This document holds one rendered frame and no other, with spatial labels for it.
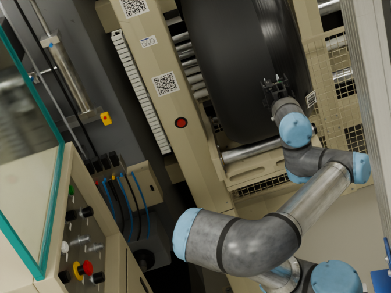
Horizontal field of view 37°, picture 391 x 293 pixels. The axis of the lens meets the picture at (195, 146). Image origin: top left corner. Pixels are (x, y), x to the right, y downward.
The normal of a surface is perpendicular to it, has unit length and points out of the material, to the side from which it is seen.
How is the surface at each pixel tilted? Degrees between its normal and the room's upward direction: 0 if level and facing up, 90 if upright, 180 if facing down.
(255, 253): 61
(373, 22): 90
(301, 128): 84
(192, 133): 90
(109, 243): 0
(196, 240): 42
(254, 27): 52
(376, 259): 0
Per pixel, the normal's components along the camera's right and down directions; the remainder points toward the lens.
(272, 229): 0.17, -0.64
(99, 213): 0.11, 0.54
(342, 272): -0.20, -0.76
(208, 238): -0.56, -0.29
